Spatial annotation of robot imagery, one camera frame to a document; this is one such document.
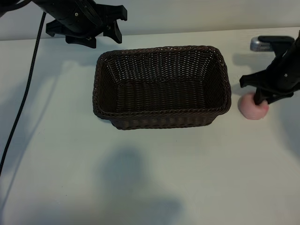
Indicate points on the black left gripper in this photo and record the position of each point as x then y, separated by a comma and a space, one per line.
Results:
75, 16

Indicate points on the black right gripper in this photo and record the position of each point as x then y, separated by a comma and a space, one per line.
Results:
284, 75

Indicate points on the dark brown wicker basket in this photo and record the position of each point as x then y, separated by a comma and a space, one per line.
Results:
159, 117

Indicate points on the pink peach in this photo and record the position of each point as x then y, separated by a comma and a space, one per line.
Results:
248, 107

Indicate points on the silver wrist camera black mount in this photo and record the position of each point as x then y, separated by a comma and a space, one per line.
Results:
260, 44

